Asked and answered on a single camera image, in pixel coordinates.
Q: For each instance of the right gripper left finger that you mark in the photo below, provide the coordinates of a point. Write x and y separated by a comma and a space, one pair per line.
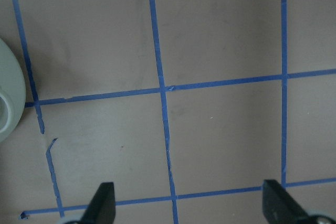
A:
102, 207

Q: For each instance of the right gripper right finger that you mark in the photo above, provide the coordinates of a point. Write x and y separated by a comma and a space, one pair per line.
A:
279, 207

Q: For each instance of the glass pot lid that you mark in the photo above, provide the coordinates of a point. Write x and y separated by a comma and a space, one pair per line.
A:
13, 91

